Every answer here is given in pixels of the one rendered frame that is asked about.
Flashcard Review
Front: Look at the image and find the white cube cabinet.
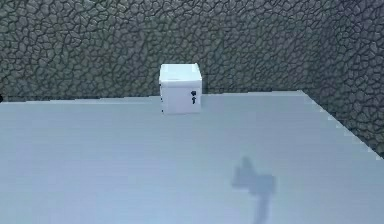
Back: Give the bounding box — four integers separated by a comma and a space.
158, 62, 203, 116

